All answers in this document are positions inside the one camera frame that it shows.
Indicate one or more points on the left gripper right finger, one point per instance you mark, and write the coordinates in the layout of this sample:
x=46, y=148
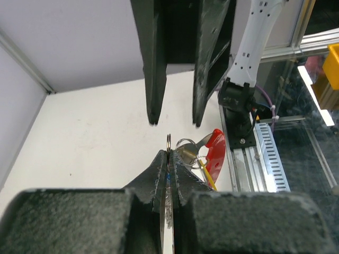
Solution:
x=207, y=221

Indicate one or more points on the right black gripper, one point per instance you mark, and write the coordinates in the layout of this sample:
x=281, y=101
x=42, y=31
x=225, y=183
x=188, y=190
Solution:
x=205, y=25

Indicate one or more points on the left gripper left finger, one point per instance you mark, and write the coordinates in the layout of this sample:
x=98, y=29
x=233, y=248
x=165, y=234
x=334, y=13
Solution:
x=123, y=220

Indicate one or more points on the yellow key tag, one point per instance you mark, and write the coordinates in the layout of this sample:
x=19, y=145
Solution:
x=206, y=173

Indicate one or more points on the red silver carabiner keyring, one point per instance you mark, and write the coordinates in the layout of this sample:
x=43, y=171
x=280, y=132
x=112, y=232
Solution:
x=189, y=152

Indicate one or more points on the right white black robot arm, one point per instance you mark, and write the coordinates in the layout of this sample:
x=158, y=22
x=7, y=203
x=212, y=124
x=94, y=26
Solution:
x=238, y=79

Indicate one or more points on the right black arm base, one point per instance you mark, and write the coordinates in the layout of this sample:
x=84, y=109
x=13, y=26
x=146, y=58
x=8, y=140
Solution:
x=240, y=129

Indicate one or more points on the yellow plastic bin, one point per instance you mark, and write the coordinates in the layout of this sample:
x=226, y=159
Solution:
x=326, y=85

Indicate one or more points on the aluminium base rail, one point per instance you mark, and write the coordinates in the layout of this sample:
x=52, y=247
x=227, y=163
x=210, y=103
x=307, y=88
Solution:
x=245, y=164

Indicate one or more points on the white slotted cable duct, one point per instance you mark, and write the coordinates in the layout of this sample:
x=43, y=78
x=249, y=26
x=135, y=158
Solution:
x=274, y=174

